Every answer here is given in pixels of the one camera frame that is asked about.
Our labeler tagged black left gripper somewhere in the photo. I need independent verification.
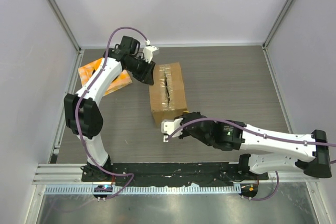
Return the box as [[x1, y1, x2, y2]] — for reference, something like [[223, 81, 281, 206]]
[[125, 56, 155, 86]]

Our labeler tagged brown cardboard express box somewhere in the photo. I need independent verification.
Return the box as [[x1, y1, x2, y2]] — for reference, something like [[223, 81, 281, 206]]
[[149, 62, 187, 127]]

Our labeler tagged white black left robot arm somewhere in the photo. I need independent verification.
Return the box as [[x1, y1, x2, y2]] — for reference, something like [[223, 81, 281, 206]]
[[64, 36, 159, 182]]

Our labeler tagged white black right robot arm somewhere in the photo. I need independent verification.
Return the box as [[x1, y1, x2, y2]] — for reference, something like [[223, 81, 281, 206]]
[[161, 112, 332, 179]]

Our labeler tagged orange patterned cloth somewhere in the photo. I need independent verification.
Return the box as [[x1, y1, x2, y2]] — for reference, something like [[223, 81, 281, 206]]
[[78, 58, 132, 95]]

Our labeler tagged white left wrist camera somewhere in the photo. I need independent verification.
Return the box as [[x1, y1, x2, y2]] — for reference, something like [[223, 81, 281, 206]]
[[142, 40, 159, 63]]

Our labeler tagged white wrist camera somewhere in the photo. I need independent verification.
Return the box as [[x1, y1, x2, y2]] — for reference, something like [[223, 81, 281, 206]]
[[142, 40, 159, 63], [161, 118, 182, 143]]

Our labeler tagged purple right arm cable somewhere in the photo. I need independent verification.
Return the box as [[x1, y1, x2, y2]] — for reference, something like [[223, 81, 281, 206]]
[[167, 118, 336, 201]]

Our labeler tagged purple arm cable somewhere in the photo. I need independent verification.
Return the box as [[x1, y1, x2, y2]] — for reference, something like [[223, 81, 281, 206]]
[[167, 118, 336, 201], [75, 27, 150, 200]]

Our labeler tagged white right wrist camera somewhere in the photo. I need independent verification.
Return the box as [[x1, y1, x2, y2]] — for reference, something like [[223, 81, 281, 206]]
[[161, 118, 182, 143]]

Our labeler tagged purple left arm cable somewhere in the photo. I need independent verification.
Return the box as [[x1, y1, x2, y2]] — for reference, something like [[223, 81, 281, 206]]
[[75, 27, 150, 200]]

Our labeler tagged slotted cable duct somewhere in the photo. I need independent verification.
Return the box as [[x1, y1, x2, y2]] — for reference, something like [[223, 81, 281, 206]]
[[45, 184, 241, 195]]

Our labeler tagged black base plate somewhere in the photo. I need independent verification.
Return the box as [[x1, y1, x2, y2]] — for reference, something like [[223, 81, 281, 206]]
[[81, 162, 269, 187]]

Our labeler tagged aluminium frame rail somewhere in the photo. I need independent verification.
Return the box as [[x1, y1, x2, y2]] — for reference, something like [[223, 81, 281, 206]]
[[46, 0, 81, 53]]

